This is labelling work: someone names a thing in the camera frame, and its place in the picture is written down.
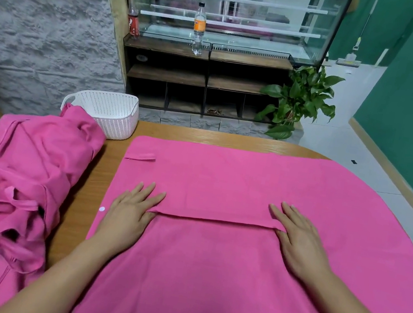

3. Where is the person's left hand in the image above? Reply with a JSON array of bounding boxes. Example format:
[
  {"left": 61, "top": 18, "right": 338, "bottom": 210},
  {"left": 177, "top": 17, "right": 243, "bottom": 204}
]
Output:
[{"left": 89, "top": 174, "right": 169, "bottom": 262}]

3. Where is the person's right hand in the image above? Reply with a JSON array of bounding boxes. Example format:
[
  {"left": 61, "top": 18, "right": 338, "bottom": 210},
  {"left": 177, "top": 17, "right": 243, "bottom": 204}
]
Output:
[{"left": 257, "top": 200, "right": 342, "bottom": 290}]

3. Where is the pink towel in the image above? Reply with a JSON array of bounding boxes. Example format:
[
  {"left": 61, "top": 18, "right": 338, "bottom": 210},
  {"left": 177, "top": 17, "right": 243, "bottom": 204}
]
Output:
[{"left": 64, "top": 120, "right": 413, "bottom": 313}]

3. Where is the white woven plastic basket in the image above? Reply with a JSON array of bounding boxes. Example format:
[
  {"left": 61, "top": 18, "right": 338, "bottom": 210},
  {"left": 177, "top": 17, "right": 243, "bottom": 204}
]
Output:
[{"left": 56, "top": 82, "right": 144, "bottom": 145}]

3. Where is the pile of pink cloths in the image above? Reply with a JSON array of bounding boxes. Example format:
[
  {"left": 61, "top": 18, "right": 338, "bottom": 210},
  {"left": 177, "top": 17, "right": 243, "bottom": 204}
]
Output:
[{"left": 0, "top": 92, "right": 113, "bottom": 313}]

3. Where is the person's left forearm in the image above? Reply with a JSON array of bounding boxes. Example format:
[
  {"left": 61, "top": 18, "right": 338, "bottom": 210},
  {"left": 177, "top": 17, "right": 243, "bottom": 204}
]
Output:
[{"left": 0, "top": 224, "right": 123, "bottom": 313}]

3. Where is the green potted plant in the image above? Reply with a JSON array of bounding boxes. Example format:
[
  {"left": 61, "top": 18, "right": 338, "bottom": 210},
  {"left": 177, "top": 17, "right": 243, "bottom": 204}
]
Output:
[{"left": 251, "top": 56, "right": 348, "bottom": 150}]

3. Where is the dark wooden shelf cabinet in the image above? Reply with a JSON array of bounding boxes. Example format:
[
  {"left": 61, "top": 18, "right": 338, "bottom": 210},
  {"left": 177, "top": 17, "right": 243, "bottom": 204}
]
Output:
[{"left": 112, "top": 28, "right": 303, "bottom": 134}]

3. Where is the white mop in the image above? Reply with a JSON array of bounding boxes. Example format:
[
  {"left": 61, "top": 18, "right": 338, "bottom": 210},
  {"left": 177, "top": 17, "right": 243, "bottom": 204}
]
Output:
[{"left": 335, "top": 0, "right": 381, "bottom": 71}]

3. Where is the red label cola bottle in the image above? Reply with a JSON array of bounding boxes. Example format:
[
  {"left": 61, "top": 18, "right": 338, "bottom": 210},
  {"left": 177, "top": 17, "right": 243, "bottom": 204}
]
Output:
[{"left": 123, "top": 0, "right": 147, "bottom": 39}]

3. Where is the clear bottle with orange label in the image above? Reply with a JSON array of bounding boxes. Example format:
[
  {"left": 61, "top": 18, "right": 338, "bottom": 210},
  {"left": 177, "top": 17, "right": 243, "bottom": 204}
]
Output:
[{"left": 187, "top": 0, "right": 213, "bottom": 58}]

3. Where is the glass display case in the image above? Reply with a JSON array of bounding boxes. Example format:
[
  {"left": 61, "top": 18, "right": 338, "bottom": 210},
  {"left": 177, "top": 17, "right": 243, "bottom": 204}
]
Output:
[{"left": 109, "top": 0, "right": 354, "bottom": 74}]

